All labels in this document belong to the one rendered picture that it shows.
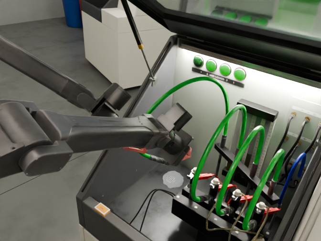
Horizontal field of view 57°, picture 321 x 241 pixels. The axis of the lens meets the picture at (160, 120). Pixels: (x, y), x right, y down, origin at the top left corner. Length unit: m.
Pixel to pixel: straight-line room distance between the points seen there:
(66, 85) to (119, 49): 2.89
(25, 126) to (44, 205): 2.12
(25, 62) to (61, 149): 0.50
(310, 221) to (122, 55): 3.15
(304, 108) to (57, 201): 1.96
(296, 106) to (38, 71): 0.82
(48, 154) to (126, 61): 3.46
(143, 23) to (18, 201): 2.40
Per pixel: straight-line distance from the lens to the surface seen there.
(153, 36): 3.90
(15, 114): 0.42
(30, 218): 2.46
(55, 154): 0.41
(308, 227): 0.98
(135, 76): 3.97
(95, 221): 1.17
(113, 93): 0.88
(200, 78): 0.94
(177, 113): 0.76
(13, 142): 0.40
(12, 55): 0.90
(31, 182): 2.73
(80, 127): 0.48
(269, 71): 1.06
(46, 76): 0.88
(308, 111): 1.10
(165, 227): 1.23
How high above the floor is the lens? 1.79
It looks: 32 degrees down
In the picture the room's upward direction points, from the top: 4 degrees clockwise
